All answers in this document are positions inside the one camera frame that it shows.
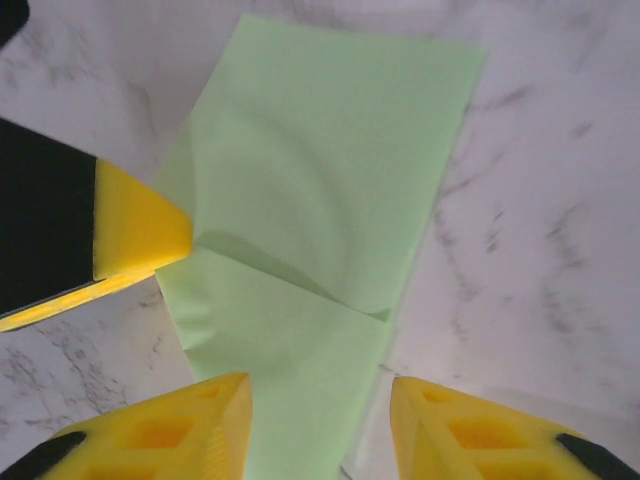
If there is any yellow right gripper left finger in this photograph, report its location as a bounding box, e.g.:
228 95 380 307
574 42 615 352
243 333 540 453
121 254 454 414
9 372 254 480

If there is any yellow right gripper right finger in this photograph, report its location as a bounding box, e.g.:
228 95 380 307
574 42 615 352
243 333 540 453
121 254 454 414
389 375 640 480

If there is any green cloth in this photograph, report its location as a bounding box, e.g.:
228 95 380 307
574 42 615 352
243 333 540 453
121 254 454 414
153 12 489 480

